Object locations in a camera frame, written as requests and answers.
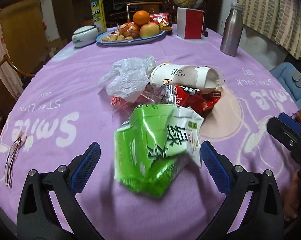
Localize red white floral curtain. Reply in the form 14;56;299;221
0;8;24;100

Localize green snack bag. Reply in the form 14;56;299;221
114;104;204;198

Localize crumpled clear plastic bag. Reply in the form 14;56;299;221
97;55;156;102

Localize wooden round-back armchair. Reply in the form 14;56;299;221
0;53;36;136

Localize yellow green canister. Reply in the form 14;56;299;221
90;0;107;34

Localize crushed white paper cup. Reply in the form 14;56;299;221
149;63;225;94

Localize red foil snack wrapper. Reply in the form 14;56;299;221
174;85;221;118

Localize beige checkered curtain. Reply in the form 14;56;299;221
237;0;301;60

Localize red white tissue box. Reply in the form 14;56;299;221
177;7;205;40

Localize blue oval fruit plate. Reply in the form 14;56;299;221
96;29;166;47

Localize white ceramic lidded jar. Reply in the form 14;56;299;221
72;25;99;48

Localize yellow red apple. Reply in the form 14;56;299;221
140;22;160;38

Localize dark-framed eyeglasses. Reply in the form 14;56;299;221
5;131;27;188

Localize wrapped red apple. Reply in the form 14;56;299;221
119;22;140;39

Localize orange fruit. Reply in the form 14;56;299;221
133;10;150;26

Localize steel water bottle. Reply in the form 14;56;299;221
220;3;244;56

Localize far wooden chair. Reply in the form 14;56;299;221
125;1;162;22

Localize red candy packet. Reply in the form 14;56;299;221
150;12;172;31

